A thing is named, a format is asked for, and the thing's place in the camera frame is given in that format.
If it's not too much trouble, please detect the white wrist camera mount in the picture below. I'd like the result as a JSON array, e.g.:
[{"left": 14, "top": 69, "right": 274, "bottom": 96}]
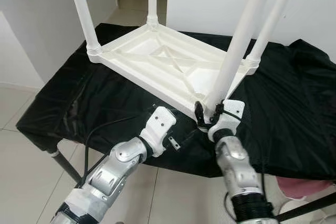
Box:
[
  {"left": 208, "top": 99, "right": 245, "bottom": 142},
  {"left": 139, "top": 106, "right": 177, "bottom": 156}
]

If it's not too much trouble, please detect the black cloth table cover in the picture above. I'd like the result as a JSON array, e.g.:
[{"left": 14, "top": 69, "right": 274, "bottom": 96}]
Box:
[{"left": 16, "top": 22, "right": 336, "bottom": 180}]

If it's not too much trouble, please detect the white plastic table top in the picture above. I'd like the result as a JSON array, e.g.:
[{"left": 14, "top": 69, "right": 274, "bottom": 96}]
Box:
[{"left": 87, "top": 20, "right": 261, "bottom": 124}]

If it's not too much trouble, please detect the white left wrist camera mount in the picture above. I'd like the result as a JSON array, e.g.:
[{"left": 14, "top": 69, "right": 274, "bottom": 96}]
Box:
[{"left": 139, "top": 106, "right": 177, "bottom": 156}]

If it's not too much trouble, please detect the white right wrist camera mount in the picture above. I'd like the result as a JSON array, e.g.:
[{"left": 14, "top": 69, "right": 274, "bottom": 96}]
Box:
[{"left": 208, "top": 99, "right": 245, "bottom": 142}]

